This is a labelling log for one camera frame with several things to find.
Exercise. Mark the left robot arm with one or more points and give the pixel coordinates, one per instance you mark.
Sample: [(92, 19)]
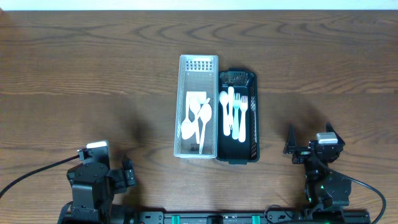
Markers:
[(94, 186)]

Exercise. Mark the white fork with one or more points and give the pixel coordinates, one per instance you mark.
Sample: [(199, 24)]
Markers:
[(236, 107), (242, 128), (230, 106)]

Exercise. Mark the white spoon angled large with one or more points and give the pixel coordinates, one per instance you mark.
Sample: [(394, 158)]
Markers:
[(195, 107)]

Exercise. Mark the clear mesh plastic tray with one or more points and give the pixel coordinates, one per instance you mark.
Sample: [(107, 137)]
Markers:
[(197, 74)]

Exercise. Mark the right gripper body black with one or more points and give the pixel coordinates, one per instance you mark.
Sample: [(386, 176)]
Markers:
[(304, 149)]

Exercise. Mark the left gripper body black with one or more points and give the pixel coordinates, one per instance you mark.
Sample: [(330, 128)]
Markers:
[(127, 173)]

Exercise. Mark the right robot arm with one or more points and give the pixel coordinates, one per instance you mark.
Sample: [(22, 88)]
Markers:
[(324, 189)]

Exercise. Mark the black mesh plastic tray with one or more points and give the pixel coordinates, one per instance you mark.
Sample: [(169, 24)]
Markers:
[(231, 150)]

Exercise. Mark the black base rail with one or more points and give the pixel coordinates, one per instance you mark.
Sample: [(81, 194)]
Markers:
[(273, 215)]

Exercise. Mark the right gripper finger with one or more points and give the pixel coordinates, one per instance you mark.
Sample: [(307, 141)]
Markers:
[(291, 141), (330, 129)]

